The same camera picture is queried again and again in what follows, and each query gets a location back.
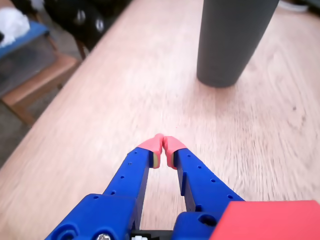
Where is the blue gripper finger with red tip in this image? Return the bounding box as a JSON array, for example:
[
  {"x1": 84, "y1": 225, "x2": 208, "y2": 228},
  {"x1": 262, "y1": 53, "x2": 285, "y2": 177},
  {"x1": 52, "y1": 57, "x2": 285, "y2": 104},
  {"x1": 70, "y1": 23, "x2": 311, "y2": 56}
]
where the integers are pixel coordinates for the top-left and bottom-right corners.
[
  {"x1": 44, "y1": 133, "x2": 165, "y2": 240},
  {"x1": 163, "y1": 135, "x2": 246, "y2": 240}
]

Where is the dark wooden chair leg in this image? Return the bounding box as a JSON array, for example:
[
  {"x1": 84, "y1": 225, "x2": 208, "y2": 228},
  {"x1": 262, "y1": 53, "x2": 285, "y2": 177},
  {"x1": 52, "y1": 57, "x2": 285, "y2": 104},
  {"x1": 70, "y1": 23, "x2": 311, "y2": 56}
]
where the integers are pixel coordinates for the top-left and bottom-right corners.
[{"x1": 74, "y1": 37, "x2": 88, "y2": 61}]

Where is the tall gray cup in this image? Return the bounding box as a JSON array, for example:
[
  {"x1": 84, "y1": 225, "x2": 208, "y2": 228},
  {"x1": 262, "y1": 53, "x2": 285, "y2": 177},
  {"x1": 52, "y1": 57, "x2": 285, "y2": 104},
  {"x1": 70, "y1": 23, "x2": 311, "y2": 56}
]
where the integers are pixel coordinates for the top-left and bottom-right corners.
[{"x1": 196, "y1": 0, "x2": 280, "y2": 89}]

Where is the blue tray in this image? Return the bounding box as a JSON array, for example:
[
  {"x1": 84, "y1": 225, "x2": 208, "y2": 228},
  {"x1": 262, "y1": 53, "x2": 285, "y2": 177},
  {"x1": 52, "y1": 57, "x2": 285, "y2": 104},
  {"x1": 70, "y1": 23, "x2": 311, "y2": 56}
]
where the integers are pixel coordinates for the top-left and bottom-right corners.
[{"x1": 0, "y1": 20, "x2": 51, "y2": 61}]

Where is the white plastic bag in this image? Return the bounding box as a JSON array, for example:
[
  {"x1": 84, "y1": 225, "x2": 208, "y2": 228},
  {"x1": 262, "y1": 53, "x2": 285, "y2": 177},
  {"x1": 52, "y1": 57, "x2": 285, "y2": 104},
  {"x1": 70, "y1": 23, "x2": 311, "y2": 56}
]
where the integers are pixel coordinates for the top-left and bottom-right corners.
[{"x1": 0, "y1": 6, "x2": 31, "y2": 49}]

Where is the red camera mount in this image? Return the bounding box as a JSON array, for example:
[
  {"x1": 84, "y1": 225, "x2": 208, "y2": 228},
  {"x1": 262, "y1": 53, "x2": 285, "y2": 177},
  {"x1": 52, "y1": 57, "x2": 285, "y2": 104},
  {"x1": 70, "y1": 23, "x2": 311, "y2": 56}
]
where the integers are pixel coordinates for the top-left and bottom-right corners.
[{"x1": 209, "y1": 199, "x2": 320, "y2": 240}]

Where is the light wooden chair frame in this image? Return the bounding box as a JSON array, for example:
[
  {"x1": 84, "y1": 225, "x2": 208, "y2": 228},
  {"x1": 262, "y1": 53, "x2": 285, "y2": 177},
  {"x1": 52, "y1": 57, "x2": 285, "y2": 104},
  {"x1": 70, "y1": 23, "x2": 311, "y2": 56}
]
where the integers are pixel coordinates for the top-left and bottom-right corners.
[{"x1": 0, "y1": 53, "x2": 81, "y2": 129}]

